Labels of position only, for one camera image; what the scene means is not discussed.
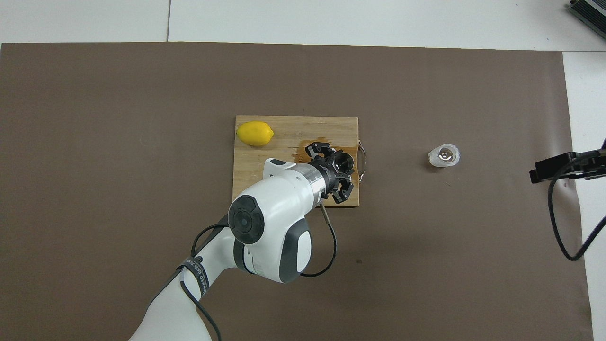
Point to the yellow lemon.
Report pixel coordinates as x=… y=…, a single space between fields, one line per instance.
x=254 y=133

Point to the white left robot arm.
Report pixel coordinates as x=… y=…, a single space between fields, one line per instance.
x=270 y=213

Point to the small clear plastic cup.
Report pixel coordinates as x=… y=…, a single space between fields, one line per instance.
x=444 y=156

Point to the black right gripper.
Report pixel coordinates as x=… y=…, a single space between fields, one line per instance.
x=592 y=163

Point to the wooden cutting board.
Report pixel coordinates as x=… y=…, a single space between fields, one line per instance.
x=255 y=166

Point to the steel double jigger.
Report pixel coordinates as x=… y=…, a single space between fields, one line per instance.
x=344 y=162

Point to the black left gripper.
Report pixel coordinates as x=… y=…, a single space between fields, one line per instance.
x=326 y=176

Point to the brown table mat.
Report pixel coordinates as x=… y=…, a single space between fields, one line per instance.
x=426 y=260

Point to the grey black electronic device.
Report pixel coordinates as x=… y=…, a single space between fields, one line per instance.
x=589 y=10

